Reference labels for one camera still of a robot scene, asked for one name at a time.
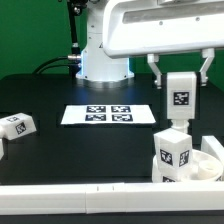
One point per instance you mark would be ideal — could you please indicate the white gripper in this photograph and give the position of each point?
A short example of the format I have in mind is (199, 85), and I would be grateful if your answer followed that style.
(140, 27)

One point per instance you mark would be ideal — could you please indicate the white round stool seat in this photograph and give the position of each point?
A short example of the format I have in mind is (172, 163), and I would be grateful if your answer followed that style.
(201, 167)

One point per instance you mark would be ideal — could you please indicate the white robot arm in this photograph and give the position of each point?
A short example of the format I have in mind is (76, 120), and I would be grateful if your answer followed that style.
(97, 67)

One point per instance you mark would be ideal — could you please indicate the white marker sheet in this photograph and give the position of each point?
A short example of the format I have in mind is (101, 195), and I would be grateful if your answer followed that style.
(107, 114)

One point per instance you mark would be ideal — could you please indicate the black camera pole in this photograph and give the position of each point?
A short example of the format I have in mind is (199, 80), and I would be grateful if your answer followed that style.
(75, 8)

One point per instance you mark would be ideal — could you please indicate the white front rail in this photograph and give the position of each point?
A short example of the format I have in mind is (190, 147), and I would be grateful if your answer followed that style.
(109, 198)

